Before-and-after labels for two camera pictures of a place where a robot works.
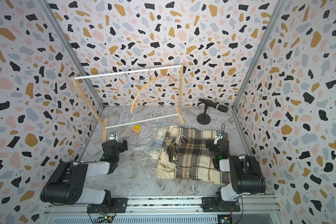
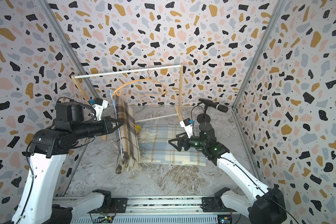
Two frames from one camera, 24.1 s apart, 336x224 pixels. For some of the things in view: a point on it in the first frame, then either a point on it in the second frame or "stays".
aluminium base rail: [266, 209] stays
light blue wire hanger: [135, 89] → [117, 121]
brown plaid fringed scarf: [181, 153] → [128, 155]
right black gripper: [212, 144] → [185, 140]
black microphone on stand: [204, 118] stays
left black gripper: [122, 148] → [107, 122]
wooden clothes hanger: [144, 84] → [149, 79]
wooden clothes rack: [179, 109] stays
